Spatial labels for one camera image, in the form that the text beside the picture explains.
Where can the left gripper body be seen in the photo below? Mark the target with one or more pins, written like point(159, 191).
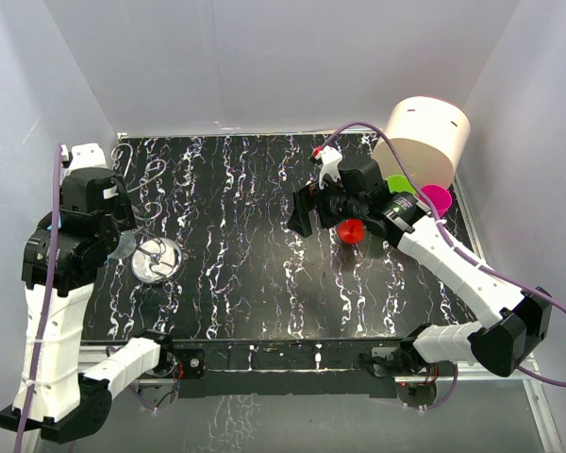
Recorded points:
point(122, 217)

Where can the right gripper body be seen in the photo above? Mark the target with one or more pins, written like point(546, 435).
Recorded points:
point(334, 205)

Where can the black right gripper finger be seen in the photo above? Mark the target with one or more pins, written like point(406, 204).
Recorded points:
point(295, 223)
point(305, 201)

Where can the red wine glass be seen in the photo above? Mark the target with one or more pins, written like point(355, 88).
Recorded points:
point(351, 231)

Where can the green wine glass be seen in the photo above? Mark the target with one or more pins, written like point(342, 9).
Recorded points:
point(399, 184)

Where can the magenta wine glass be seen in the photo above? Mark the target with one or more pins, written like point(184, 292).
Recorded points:
point(436, 198)

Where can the clear wine glass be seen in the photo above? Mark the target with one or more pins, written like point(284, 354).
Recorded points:
point(126, 246)

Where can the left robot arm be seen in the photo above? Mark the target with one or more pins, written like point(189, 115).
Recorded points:
point(64, 404)

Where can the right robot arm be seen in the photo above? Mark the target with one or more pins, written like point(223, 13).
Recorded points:
point(510, 322)

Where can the blue wine glass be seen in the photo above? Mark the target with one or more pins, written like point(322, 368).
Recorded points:
point(57, 224)

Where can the chrome wine glass rack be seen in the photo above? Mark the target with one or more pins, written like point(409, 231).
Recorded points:
point(157, 259)

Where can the white cylindrical container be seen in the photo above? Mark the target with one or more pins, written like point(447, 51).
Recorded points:
point(429, 135)

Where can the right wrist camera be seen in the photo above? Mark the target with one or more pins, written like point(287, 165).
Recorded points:
point(328, 159)

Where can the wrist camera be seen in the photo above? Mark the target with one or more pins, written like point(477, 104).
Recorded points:
point(328, 159)
point(87, 155)

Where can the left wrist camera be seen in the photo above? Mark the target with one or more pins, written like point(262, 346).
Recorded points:
point(87, 155)

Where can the black front mounting rail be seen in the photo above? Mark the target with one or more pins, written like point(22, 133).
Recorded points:
point(280, 367)

